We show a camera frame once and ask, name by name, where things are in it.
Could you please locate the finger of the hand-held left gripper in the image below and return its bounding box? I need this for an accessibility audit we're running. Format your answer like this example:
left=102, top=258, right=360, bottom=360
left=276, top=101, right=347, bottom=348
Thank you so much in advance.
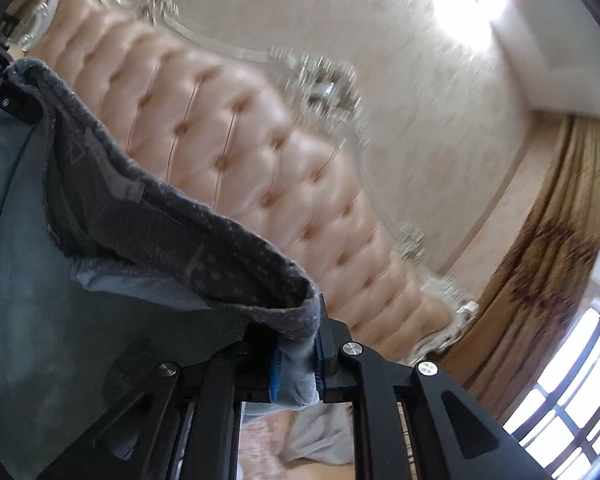
left=0, top=57, right=41, bottom=127

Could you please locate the black framed glass door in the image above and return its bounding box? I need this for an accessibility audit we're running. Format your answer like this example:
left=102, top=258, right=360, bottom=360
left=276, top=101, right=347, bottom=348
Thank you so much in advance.
left=500, top=240, right=600, bottom=476

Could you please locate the light blue shirt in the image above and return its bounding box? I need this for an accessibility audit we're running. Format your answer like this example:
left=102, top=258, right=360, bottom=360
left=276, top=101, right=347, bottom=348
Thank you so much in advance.
left=0, top=57, right=327, bottom=466

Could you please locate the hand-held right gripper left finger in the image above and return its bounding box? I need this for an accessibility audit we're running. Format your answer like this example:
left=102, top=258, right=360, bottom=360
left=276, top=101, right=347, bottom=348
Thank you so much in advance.
left=40, top=324, right=287, bottom=480

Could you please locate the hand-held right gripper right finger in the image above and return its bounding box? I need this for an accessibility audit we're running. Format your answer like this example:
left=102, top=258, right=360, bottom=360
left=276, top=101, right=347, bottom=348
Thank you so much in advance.
left=313, top=294, right=552, bottom=480

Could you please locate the pink floral blanket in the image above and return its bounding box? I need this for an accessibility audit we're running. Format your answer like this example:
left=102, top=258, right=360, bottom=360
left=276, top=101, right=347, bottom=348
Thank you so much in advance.
left=240, top=410, right=356, bottom=480

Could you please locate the brown patterned curtain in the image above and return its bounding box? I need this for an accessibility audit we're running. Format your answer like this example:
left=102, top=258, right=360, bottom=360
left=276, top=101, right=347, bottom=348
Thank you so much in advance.
left=437, top=115, right=600, bottom=426

